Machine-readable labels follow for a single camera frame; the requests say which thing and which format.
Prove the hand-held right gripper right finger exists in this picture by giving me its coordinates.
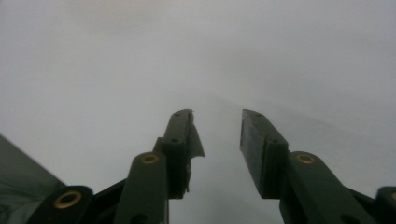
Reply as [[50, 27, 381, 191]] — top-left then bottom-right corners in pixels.
[[239, 108, 378, 224]]

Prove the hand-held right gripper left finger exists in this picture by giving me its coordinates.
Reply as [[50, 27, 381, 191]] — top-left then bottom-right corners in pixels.
[[113, 108, 205, 224]]

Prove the dark grey cloth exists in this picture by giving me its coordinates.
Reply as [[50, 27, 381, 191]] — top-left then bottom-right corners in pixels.
[[0, 133, 67, 224]]

